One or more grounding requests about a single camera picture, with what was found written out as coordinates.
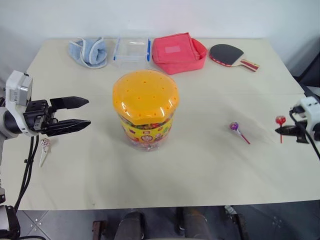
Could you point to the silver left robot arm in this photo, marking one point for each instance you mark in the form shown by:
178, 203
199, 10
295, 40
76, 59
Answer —
10, 123

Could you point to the light blue towel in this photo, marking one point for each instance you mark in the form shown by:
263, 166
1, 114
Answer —
93, 53

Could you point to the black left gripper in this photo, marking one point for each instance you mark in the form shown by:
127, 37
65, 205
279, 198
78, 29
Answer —
37, 115

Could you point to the white lollipop with white stick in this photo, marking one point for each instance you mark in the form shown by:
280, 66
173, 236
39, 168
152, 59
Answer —
45, 146

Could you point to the orange jar lid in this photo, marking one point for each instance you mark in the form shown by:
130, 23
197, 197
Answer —
145, 96

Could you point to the purple lollipop with red stick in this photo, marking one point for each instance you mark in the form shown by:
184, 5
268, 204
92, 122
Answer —
234, 126

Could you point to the dark background furniture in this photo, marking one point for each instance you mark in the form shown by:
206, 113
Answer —
310, 75

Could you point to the clear plastic candy jar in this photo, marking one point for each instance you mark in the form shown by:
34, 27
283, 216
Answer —
147, 136

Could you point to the clear box with blue clasps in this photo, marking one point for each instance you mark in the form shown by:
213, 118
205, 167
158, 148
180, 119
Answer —
131, 52

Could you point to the black table tennis paddle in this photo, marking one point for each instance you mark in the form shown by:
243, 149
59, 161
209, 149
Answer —
227, 55

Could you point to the pink fabric bag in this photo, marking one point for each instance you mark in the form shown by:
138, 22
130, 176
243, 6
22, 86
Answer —
178, 55

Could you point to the dark rounded shape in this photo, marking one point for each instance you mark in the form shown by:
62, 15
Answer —
132, 226

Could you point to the brown block under table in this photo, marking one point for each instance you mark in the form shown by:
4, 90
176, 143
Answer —
99, 230

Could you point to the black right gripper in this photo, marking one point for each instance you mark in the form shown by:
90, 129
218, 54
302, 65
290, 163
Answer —
301, 133

